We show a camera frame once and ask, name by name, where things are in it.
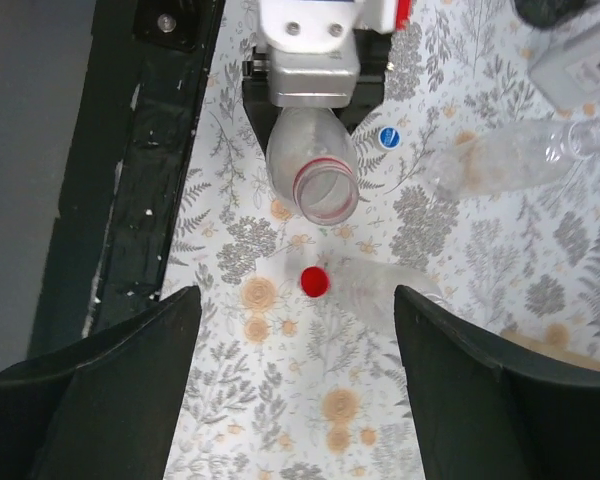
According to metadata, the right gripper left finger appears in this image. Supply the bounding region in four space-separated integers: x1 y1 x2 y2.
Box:
0 286 202 479

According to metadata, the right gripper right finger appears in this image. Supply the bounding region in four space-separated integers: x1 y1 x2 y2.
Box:
394 286 600 479

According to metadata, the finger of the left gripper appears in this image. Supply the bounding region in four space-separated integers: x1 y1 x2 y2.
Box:
242 49 280 135
334 30 390 133

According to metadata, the red-label clear bottle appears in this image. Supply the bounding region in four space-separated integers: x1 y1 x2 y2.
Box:
266 107 359 226

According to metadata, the red bottle cap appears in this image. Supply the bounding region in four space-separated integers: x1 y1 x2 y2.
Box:
300 266 330 298

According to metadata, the clear bottle back left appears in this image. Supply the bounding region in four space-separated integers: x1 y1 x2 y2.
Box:
423 119 600 200

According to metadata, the clear bottle centre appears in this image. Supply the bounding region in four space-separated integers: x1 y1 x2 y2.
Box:
325 256 444 326

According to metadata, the white square bottle black cap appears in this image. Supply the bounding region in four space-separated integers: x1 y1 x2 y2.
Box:
529 35 600 109

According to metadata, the blue cap left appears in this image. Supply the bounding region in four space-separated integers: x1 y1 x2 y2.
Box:
377 126 401 151

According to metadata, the dark patterned jar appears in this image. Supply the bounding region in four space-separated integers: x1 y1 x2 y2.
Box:
511 0 588 30

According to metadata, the floral table mat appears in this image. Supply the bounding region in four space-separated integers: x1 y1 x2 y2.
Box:
162 1 600 479

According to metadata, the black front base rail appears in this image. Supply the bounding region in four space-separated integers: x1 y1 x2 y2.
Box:
28 1 224 358

